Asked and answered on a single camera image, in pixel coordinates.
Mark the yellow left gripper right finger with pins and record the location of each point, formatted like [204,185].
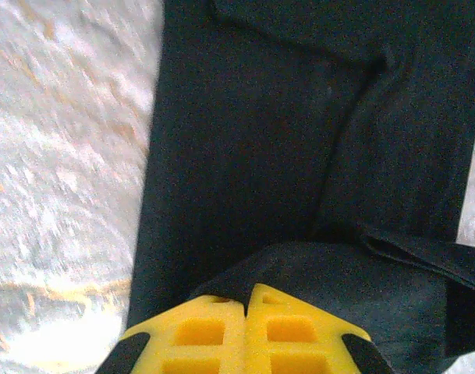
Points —
[291,335]

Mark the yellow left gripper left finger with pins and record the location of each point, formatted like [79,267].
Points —
[198,335]

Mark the black garment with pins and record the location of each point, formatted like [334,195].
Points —
[260,136]

